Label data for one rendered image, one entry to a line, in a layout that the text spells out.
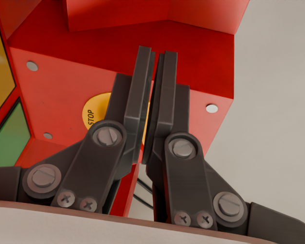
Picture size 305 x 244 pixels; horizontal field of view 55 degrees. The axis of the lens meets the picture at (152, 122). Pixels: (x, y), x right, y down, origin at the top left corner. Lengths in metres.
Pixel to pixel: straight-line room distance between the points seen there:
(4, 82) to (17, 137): 0.06
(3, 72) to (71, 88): 0.05
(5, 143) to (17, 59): 0.06
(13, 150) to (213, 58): 0.17
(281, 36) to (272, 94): 0.26
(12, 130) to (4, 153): 0.02
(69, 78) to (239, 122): 1.21
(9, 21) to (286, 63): 0.95
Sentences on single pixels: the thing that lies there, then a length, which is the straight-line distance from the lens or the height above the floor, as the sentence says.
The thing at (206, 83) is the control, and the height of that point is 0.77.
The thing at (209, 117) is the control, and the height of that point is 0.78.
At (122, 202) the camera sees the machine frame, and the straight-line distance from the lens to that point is 1.49.
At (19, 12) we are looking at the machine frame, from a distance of 0.49.
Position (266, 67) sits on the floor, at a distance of 1.18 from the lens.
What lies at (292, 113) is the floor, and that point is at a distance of 1.36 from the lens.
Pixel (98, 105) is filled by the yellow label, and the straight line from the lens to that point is 0.23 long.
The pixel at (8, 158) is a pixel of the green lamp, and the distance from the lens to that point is 0.25.
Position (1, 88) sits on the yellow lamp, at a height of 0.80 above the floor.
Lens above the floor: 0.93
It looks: 40 degrees down
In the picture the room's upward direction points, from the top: 166 degrees counter-clockwise
